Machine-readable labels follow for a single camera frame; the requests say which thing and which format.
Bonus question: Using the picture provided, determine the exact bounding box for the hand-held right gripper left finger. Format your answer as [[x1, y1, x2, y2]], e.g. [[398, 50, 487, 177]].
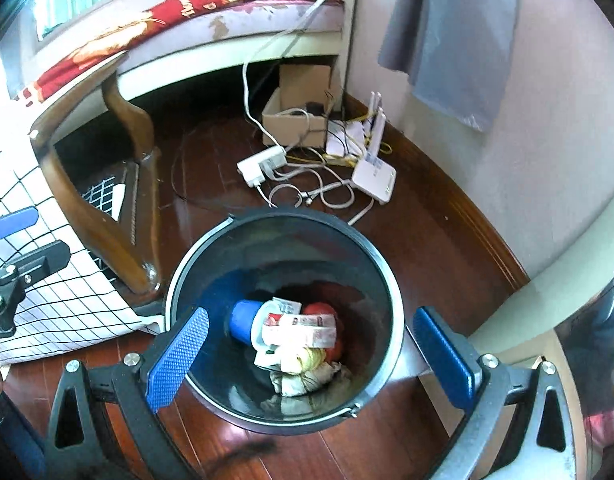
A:
[[44, 306, 210, 480]]

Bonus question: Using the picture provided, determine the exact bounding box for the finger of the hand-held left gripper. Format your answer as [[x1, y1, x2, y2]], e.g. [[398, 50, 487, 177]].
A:
[[0, 241, 72, 306], [0, 209, 39, 241]]

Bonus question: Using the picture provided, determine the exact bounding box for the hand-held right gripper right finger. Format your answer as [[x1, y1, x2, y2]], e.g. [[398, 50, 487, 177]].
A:
[[413, 306, 578, 480]]

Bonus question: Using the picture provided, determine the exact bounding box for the blue cup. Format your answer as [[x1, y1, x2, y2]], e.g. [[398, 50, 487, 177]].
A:
[[226, 300, 265, 343]]

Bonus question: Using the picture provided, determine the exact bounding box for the green white milk carton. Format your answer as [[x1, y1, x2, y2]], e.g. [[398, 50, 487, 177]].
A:
[[253, 342, 284, 368]]

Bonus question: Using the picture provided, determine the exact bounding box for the beige cloth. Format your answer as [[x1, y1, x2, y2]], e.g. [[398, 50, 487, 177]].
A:
[[269, 360, 353, 398]]

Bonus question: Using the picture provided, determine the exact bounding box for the white red small box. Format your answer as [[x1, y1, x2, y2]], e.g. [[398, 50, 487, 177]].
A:
[[261, 312, 338, 350]]

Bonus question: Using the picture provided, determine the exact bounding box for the yellow cloth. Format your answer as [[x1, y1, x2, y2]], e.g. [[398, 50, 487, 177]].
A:
[[282, 347, 328, 376]]

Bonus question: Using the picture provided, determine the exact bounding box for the black trash bin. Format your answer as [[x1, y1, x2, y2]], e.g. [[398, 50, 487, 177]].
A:
[[164, 212, 405, 433]]

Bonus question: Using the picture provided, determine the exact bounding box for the white cabinet with glossy door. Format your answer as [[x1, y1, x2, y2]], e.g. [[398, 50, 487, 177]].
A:
[[467, 240, 614, 480]]

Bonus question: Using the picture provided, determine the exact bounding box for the white router with antennas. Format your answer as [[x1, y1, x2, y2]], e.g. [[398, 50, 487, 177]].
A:
[[351, 91, 398, 206]]

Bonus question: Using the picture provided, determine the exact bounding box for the white floor power strip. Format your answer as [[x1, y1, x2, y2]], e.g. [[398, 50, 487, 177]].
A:
[[237, 146, 289, 188]]

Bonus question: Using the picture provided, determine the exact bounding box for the white modem box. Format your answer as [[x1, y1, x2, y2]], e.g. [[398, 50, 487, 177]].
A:
[[325, 119, 369, 159]]

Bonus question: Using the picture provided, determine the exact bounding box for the cardboard box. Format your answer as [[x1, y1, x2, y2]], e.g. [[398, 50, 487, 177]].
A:
[[261, 64, 338, 148]]

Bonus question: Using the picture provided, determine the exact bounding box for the bed with red blanket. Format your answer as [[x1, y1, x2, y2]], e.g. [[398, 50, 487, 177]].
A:
[[14, 0, 338, 106]]

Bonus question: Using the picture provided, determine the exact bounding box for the grey curtain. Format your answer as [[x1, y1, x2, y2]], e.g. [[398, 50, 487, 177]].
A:
[[377, 0, 518, 133]]

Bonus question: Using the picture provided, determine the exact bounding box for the lilac mattress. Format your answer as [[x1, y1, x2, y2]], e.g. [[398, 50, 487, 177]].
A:
[[127, 0, 345, 68]]

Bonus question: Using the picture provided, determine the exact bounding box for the black thin cable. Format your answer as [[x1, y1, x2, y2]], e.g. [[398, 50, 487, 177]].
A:
[[169, 130, 248, 206]]

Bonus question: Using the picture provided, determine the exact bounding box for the white cable bundle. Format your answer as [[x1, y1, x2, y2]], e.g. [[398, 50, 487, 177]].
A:
[[259, 165, 375, 226]]

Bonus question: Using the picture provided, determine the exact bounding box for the yellow thin cable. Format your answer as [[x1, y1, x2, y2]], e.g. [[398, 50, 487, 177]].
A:
[[287, 115, 393, 168]]

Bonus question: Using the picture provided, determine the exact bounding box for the white bed frame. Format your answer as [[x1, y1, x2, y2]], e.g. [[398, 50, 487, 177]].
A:
[[114, 30, 348, 106]]

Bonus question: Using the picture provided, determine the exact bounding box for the white power cable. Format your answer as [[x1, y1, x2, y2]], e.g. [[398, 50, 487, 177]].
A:
[[242, 0, 360, 158]]

